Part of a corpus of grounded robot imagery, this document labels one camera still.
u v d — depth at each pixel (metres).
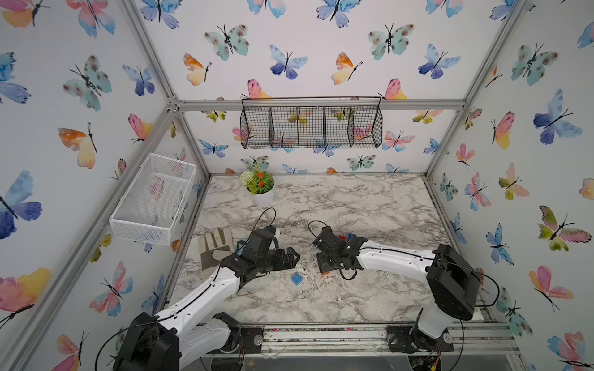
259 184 0.98
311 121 0.98
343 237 0.98
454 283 0.45
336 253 0.65
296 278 0.86
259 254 0.63
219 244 0.96
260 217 1.04
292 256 0.74
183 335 0.42
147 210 0.86
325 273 0.89
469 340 0.75
